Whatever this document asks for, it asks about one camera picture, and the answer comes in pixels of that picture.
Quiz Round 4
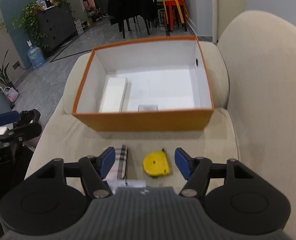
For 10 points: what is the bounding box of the white paper card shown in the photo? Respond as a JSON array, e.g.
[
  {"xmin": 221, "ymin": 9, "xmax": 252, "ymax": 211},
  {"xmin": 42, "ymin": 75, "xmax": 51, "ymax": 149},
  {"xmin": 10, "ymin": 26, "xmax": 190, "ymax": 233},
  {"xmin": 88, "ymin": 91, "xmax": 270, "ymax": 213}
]
[{"xmin": 106, "ymin": 179, "xmax": 146, "ymax": 195}]

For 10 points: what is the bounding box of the pink woven bag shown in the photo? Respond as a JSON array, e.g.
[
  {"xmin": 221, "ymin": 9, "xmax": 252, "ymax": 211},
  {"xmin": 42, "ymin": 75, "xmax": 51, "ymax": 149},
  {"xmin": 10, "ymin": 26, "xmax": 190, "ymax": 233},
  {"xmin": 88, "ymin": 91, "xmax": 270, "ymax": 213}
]
[{"xmin": 3, "ymin": 86, "xmax": 20, "ymax": 103}]

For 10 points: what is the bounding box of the plaid glasses case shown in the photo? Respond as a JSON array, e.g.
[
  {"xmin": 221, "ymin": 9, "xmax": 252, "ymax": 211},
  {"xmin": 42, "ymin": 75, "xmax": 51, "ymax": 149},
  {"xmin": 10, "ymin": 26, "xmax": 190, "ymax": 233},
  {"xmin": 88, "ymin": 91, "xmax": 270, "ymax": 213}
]
[{"xmin": 102, "ymin": 145, "xmax": 129, "ymax": 180}]

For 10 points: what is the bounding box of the small clear plastic case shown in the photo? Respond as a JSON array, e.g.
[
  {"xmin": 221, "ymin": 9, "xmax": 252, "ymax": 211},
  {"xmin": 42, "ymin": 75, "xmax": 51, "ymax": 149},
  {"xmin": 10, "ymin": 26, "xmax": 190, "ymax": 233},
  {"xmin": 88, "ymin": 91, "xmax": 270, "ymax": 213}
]
[{"xmin": 137, "ymin": 104, "xmax": 160, "ymax": 112}]

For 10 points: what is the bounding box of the white flat box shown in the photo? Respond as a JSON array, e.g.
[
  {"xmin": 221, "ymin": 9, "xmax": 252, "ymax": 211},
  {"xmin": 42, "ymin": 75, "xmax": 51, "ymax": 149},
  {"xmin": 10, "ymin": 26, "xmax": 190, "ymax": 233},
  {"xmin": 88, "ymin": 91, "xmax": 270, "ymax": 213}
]
[{"xmin": 98, "ymin": 77, "xmax": 128, "ymax": 113}]

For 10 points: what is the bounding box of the red plastic stool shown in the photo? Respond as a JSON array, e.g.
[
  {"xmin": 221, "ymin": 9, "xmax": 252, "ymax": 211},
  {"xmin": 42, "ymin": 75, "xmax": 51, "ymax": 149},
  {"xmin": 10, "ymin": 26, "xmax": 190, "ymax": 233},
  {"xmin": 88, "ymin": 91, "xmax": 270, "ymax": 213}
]
[{"xmin": 165, "ymin": 1, "xmax": 186, "ymax": 30}]

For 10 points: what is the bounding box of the black chair with jacket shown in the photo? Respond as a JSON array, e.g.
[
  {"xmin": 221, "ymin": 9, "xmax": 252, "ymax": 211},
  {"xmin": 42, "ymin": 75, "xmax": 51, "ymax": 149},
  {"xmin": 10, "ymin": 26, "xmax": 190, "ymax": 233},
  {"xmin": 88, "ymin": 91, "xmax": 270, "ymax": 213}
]
[{"xmin": 107, "ymin": 0, "xmax": 159, "ymax": 39}]

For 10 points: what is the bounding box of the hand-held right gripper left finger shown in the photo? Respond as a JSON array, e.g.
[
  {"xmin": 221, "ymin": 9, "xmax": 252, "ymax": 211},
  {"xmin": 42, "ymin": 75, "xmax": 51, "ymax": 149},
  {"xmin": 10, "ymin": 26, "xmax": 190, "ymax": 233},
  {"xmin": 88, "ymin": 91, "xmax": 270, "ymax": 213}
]
[{"xmin": 36, "ymin": 147, "xmax": 116, "ymax": 198}]

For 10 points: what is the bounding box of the dark grey dresser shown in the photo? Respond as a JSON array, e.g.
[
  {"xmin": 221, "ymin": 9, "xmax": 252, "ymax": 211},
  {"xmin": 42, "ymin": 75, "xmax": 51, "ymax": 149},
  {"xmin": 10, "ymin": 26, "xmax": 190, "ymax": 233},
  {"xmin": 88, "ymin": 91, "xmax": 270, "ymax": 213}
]
[{"xmin": 35, "ymin": 3, "xmax": 78, "ymax": 56}]

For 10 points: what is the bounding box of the black trash bag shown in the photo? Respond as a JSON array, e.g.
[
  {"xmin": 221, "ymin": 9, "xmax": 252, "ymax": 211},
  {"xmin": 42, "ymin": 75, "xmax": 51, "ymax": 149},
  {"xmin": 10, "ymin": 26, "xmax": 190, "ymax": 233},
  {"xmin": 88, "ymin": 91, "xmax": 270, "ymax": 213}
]
[{"xmin": 13, "ymin": 109, "xmax": 41, "ymax": 128}]

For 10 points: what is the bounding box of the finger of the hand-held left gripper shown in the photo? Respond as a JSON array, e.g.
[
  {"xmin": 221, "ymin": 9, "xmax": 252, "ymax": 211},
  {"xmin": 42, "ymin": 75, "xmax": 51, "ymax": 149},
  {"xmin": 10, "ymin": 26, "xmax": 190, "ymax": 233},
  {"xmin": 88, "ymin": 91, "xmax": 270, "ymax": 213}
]
[
  {"xmin": 0, "ymin": 122, "xmax": 42, "ymax": 153},
  {"xmin": 0, "ymin": 111, "xmax": 21, "ymax": 128}
]

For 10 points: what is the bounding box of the pink gift bag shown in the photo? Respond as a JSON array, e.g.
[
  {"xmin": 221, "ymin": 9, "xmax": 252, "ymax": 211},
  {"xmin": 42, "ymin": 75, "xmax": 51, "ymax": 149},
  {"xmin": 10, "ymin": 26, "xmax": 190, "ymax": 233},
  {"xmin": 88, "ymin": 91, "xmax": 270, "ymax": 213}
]
[{"xmin": 84, "ymin": 0, "xmax": 96, "ymax": 18}]

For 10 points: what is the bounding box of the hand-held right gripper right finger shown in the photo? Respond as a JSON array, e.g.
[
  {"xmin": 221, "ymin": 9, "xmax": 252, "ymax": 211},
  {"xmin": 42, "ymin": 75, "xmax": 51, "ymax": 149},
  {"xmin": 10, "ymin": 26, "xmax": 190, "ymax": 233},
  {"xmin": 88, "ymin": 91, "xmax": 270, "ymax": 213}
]
[{"xmin": 175, "ymin": 147, "xmax": 255, "ymax": 197}]

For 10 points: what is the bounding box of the long-leaf potted plant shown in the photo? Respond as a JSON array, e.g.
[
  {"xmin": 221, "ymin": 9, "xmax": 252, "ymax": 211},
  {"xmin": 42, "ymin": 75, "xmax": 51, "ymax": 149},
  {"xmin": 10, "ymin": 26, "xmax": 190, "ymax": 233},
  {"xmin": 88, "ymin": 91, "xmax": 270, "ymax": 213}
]
[{"xmin": 0, "ymin": 49, "xmax": 16, "ymax": 88}]

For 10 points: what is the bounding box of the yellow tape measure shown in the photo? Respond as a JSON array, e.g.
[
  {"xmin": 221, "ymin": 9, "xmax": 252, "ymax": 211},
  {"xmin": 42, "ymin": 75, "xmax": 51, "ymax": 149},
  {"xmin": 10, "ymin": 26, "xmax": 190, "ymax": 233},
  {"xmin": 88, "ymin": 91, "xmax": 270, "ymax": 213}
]
[{"xmin": 142, "ymin": 148, "xmax": 172, "ymax": 178}]

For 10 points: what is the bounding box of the orange cardboard box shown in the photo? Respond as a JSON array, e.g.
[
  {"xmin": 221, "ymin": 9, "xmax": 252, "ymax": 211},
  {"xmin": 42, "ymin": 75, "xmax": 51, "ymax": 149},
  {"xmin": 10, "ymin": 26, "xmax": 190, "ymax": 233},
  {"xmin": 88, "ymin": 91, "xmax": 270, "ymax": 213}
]
[{"xmin": 71, "ymin": 36, "xmax": 215, "ymax": 132}]

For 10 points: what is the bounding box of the large blue water jug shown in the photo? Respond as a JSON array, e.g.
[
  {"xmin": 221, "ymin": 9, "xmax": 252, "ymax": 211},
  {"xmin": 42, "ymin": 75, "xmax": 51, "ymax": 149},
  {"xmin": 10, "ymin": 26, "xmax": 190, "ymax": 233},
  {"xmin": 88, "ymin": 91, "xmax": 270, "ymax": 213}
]
[{"xmin": 27, "ymin": 45, "xmax": 46, "ymax": 69}]

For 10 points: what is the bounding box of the white carton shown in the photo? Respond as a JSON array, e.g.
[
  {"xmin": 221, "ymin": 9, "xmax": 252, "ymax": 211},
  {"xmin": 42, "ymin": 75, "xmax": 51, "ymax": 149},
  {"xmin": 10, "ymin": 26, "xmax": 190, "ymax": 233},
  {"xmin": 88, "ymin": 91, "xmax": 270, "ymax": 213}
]
[{"xmin": 74, "ymin": 19, "xmax": 85, "ymax": 35}]

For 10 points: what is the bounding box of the trailing green potted plant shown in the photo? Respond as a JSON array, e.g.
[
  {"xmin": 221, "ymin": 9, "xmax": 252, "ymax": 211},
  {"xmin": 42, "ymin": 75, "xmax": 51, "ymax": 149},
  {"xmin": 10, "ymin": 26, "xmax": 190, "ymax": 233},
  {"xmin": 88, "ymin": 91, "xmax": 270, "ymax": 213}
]
[{"xmin": 12, "ymin": 1, "xmax": 50, "ymax": 48}]

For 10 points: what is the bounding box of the beige sofa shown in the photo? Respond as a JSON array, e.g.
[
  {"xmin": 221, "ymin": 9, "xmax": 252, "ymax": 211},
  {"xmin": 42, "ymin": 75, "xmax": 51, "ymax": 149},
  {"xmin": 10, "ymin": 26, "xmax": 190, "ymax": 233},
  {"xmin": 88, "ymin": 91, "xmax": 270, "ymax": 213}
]
[{"xmin": 25, "ymin": 10, "xmax": 296, "ymax": 240}]

